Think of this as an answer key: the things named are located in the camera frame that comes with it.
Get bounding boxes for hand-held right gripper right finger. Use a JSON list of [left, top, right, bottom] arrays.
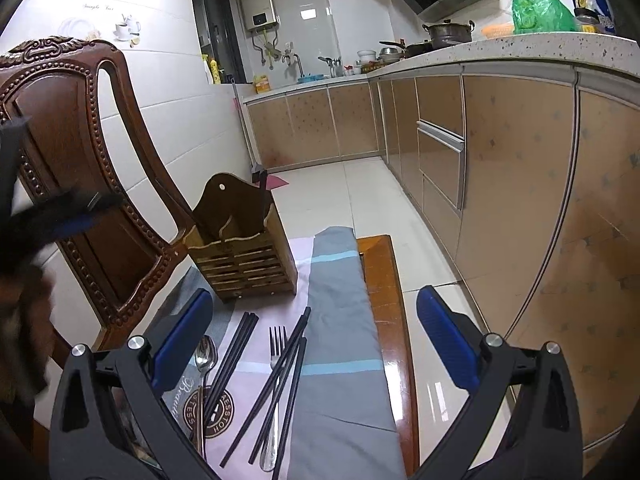
[[415, 285, 586, 480]]

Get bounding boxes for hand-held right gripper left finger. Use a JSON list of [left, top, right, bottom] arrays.
[[48, 287, 226, 480]]

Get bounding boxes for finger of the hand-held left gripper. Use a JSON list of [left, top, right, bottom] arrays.
[[7, 187, 123, 256], [0, 115, 32, 216]]

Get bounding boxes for metal fork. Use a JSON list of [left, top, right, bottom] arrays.
[[260, 326, 288, 472]]

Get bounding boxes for wooden slatted utensil holder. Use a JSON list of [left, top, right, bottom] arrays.
[[182, 172, 299, 303]]

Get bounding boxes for metal spoon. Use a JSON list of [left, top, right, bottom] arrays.
[[192, 335, 219, 463]]

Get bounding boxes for carved wooden chair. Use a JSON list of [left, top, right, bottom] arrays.
[[0, 35, 201, 356]]

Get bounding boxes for pink printed cloth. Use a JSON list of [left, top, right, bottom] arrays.
[[207, 237, 313, 480]]

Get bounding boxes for grey striped cloth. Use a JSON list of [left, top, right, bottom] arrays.
[[160, 225, 408, 480]]

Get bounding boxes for kitchen cabinets with counter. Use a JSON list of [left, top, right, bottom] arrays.
[[242, 25, 640, 461]]

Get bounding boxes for yellow bottle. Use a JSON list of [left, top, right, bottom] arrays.
[[202, 54, 223, 86]]

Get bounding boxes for dark glass door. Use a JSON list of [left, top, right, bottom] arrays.
[[189, 0, 246, 86]]

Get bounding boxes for metal faucet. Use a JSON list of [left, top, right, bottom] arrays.
[[281, 50, 306, 77]]

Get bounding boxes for black wok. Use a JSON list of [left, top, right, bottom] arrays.
[[379, 40, 433, 58]]

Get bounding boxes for countertop utensil cup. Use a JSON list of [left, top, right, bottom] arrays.
[[318, 56, 346, 78]]

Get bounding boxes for dark cooking pot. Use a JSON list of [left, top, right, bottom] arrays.
[[422, 20, 475, 51]]

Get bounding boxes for orange basket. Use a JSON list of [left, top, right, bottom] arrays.
[[481, 22, 516, 40]]

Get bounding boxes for green plastic bag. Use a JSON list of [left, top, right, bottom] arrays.
[[511, 0, 581, 35]]

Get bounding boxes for dark lidded jar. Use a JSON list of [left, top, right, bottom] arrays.
[[574, 7, 601, 33]]

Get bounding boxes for wall water heater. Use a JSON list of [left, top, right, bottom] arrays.
[[237, 0, 281, 31]]

